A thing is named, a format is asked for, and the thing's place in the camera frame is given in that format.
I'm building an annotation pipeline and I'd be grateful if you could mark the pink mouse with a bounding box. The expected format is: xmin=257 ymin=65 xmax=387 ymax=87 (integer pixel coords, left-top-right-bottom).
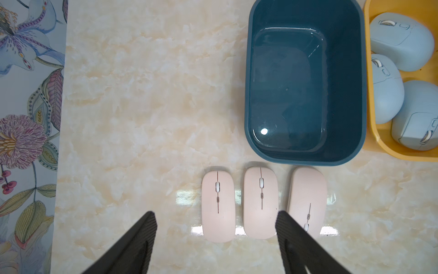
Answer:
xmin=242 ymin=167 xmax=279 ymax=239
xmin=287 ymin=167 xmax=327 ymax=239
xmin=201 ymin=171 xmax=236 ymax=243

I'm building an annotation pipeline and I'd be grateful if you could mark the light blue mouse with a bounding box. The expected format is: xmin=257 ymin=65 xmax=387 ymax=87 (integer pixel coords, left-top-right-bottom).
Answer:
xmin=370 ymin=13 xmax=435 ymax=72
xmin=371 ymin=54 xmax=405 ymax=124
xmin=391 ymin=80 xmax=438 ymax=151

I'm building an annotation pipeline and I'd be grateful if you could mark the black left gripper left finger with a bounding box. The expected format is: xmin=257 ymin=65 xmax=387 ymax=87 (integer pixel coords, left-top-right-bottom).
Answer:
xmin=84 ymin=211 xmax=157 ymax=274

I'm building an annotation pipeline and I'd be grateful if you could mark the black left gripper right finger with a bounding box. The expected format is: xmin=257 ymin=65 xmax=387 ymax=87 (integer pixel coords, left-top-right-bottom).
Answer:
xmin=275 ymin=211 xmax=349 ymax=274

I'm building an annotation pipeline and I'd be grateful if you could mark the yellow storage box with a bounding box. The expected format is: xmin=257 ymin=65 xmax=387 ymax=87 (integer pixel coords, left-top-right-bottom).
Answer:
xmin=363 ymin=0 xmax=438 ymax=162

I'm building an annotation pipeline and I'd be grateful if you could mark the dark teal storage box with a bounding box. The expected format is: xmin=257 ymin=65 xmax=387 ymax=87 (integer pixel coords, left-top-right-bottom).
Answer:
xmin=245 ymin=1 xmax=367 ymax=166

